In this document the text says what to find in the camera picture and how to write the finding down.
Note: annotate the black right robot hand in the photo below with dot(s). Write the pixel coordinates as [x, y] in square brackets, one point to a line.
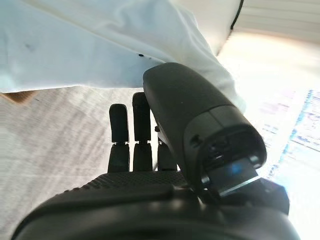
[150, 205]

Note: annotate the white garment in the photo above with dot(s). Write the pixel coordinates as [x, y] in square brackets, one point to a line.
[75, 50]

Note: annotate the brown wicker basket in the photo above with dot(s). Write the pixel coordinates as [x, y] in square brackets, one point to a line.
[17, 96]

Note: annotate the grey streaked area rug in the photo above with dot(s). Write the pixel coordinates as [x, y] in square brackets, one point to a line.
[50, 150]

